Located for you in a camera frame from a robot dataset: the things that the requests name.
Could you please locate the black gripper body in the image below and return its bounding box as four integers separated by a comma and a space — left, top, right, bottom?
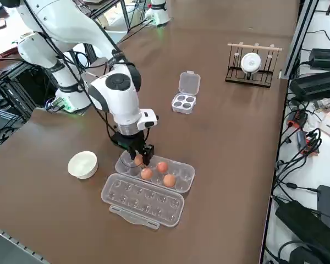
112, 131, 147, 152

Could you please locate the transparent twelve-slot egg tray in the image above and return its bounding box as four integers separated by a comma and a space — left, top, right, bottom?
101, 150, 196, 230

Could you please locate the white four-slot egg tray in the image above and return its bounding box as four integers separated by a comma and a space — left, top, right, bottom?
170, 70, 202, 114

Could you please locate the white bowl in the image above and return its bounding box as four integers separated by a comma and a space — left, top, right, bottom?
67, 150, 99, 180

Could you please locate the black ribbed power adapter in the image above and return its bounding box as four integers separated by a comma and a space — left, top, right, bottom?
288, 70, 330, 100

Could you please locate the black wire cup rack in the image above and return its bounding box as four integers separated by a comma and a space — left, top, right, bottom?
224, 42, 283, 89

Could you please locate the aluminium camera post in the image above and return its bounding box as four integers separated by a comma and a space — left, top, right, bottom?
281, 0, 320, 81

